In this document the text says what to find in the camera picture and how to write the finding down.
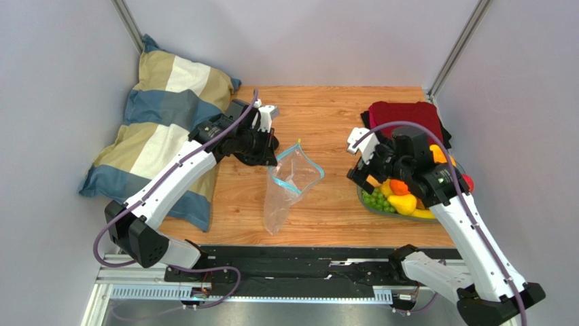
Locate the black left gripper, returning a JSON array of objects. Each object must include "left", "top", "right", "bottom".
[{"left": 236, "top": 126, "right": 277, "bottom": 167}]

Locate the clear zip top bag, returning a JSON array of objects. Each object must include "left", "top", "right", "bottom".
[{"left": 263, "top": 140, "right": 325, "bottom": 235}]

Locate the pink peach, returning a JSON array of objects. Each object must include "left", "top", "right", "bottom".
[{"left": 366, "top": 175, "right": 382, "bottom": 188}]

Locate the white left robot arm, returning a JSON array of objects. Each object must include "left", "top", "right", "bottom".
[{"left": 97, "top": 99, "right": 279, "bottom": 269}]

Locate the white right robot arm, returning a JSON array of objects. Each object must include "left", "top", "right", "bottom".
[{"left": 347, "top": 121, "right": 546, "bottom": 325}]

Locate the yellow lemon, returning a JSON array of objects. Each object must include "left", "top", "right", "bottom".
[{"left": 379, "top": 179, "right": 394, "bottom": 199}]

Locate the grey fruit tray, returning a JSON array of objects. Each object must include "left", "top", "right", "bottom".
[{"left": 355, "top": 156, "right": 467, "bottom": 223}]

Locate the green grape bunch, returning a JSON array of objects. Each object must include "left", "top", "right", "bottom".
[{"left": 361, "top": 188, "right": 396, "bottom": 213}]

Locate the orange fruit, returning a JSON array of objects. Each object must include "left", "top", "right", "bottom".
[{"left": 389, "top": 179, "right": 410, "bottom": 196}]

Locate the yellow pear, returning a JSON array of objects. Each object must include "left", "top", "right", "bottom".
[{"left": 387, "top": 194, "right": 417, "bottom": 216}]

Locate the yellow banana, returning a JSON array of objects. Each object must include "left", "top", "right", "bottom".
[{"left": 410, "top": 209, "right": 436, "bottom": 220}]

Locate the orange yellow mango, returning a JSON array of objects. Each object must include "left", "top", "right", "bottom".
[{"left": 429, "top": 144, "right": 448, "bottom": 164}]

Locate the folded red cloth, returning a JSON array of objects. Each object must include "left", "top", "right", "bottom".
[{"left": 360, "top": 101, "right": 452, "bottom": 149}]

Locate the red apple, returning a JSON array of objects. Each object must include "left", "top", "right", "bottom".
[{"left": 462, "top": 173, "right": 474, "bottom": 193}]

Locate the striped blue beige pillow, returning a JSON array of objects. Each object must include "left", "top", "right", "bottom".
[{"left": 79, "top": 34, "right": 242, "bottom": 233}]

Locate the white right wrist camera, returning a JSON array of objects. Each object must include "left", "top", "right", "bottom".
[{"left": 347, "top": 128, "right": 380, "bottom": 165}]

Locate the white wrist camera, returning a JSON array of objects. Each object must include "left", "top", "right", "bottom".
[
  {"left": 347, "top": 128, "right": 380, "bottom": 165},
  {"left": 251, "top": 99, "right": 279, "bottom": 132}
]

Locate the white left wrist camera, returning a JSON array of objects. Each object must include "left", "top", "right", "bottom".
[{"left": 251, "top": 99, "right": 279, "bottom": 132}]

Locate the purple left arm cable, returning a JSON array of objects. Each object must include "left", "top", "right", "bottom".
[{"left": 93, "top": 88, "right": 243, "bottom": 310}]

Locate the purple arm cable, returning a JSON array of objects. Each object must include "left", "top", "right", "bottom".
[
  {"left": 93, "top": 88, "right": 243, "bottom": 310},
  {"left": 351, "top": 120, "right": 529, "bottom": 326}
]

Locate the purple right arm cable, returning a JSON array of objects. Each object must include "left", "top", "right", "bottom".
[{"left": 351, "top": 120, "right": 529, "bottom": 326}]

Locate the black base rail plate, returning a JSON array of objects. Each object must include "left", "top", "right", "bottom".
[{"left": 164, "top": 245, "right": 426, "bottom": 299}]

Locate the left aluminium frame post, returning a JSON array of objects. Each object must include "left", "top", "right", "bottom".
[{"left": 111, "top": 0, "right": 144, "bottom": 54}]

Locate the aluminium frame post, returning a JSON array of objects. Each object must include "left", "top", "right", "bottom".
[
  {"left": 424, "top": 0, "right": 493, "bottom": 104},
  {"left": 111, "top": 0, "right": 144, "bottom": 54}
]

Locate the right aluminium frame post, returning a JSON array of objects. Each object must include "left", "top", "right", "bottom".
[{"left": 424, "top": 0, "right": 493, "bottom": 104}]

